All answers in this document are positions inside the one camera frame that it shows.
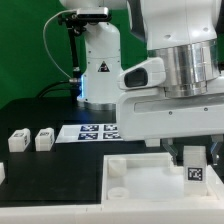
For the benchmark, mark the grey camera on mount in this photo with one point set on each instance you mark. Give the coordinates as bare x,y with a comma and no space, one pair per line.
98,13

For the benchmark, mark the white block at left edge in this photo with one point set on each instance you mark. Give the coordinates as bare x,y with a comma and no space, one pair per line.
2,172

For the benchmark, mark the white L-shaped obstacle wall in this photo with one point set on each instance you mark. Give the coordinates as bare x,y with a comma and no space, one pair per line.
119,211

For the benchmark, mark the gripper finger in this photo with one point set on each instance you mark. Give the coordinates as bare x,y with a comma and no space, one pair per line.
174,150
215,144

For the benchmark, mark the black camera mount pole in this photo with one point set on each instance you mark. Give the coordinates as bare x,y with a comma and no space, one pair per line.
75,28

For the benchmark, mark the white square table top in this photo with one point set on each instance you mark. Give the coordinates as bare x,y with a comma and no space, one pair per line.
152,177

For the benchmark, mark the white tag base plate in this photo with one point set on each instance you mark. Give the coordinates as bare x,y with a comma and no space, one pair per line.
88,133

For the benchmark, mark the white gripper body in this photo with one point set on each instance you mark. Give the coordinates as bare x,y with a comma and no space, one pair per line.
143,112

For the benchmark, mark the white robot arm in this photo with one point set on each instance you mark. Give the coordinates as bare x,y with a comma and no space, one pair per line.
179,90

